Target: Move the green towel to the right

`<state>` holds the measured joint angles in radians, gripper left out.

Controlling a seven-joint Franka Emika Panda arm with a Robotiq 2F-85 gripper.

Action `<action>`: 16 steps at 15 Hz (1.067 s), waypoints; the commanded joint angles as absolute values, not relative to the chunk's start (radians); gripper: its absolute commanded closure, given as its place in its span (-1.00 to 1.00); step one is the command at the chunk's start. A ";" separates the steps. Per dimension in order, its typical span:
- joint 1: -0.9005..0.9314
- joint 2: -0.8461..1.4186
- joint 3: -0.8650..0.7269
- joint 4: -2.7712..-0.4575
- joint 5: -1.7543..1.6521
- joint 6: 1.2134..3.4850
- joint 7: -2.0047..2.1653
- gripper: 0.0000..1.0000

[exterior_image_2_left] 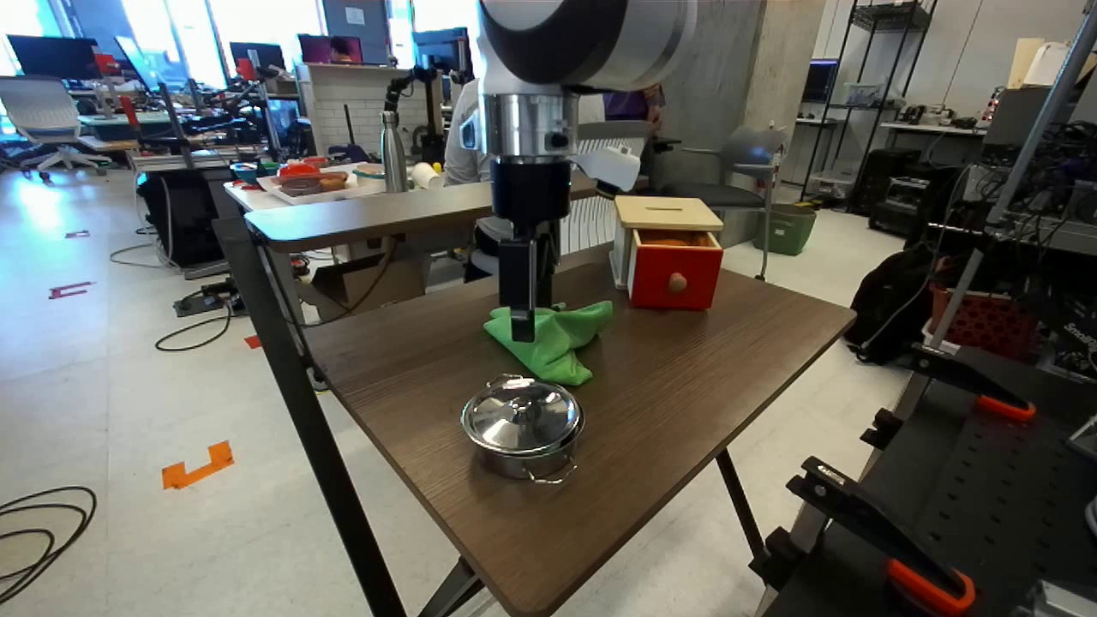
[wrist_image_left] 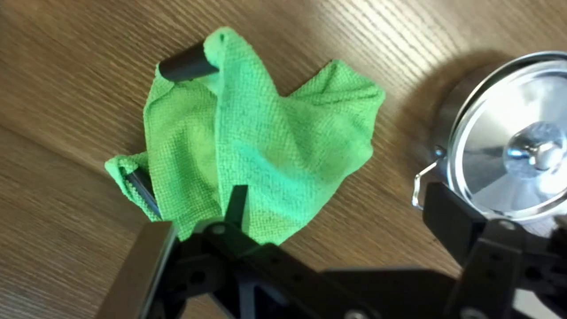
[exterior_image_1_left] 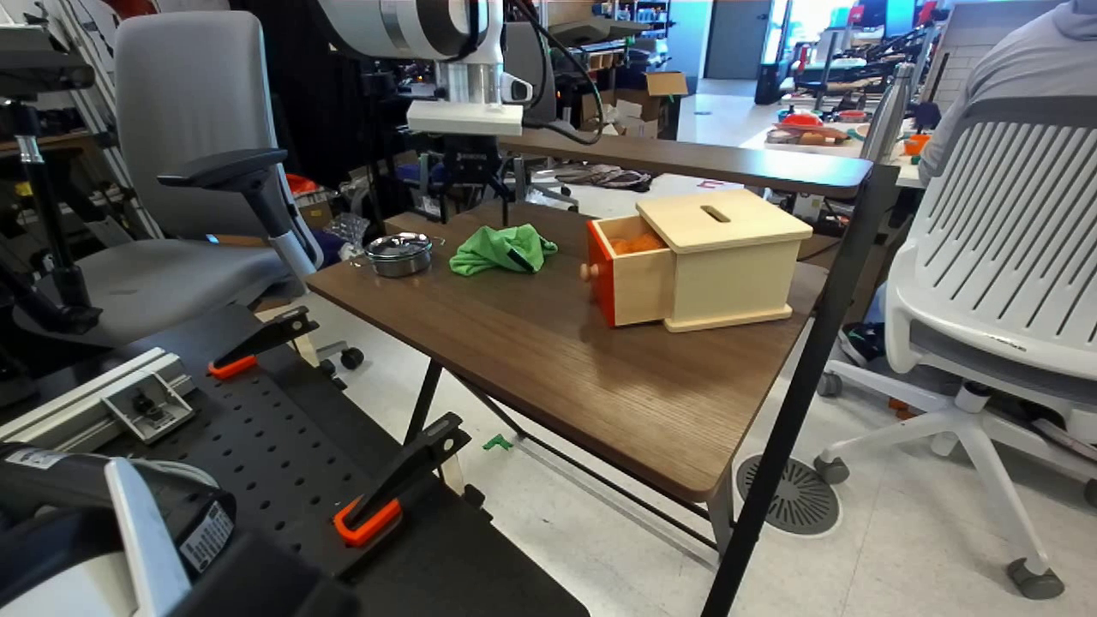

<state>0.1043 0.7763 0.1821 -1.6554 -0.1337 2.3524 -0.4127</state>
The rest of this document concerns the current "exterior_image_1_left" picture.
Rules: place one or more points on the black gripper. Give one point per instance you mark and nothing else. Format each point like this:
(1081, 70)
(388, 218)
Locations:
(472, 174)

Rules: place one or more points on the green towel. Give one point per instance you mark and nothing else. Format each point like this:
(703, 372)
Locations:
(503, 247)

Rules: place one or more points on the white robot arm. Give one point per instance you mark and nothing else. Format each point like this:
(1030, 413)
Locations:
(463, 37)

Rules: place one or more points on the small steel pot with lid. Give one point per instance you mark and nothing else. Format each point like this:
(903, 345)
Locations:
(399, 253)

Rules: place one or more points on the grey office chair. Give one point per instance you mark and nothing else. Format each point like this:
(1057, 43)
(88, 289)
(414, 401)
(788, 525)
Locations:
(201, 140)

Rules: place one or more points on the wooden box with red drawer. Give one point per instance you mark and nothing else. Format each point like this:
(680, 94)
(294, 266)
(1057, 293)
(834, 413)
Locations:
(694, 261)

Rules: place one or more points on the dark wooden table with shelf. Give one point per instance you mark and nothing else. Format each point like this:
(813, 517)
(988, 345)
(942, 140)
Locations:
(703, 420)

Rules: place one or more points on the black perforated mounting board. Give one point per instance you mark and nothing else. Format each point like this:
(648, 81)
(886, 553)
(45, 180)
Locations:
(294, 450)

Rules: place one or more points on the white mesh office chair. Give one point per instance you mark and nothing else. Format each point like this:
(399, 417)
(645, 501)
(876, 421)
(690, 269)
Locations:
(993, 308)

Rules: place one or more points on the black clamp orange handle far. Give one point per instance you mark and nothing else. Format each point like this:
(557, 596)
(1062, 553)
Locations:
(254, 345)

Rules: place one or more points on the black clamp orange handle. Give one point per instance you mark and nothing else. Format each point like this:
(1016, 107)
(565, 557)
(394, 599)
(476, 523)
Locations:
(374, 513)
(254, 345)

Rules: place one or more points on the black clamp orange handle near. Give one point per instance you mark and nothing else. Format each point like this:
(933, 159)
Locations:
(374, 513)

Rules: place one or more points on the aluminium rail with bracket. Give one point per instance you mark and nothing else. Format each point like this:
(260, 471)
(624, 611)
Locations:
(146, 397)

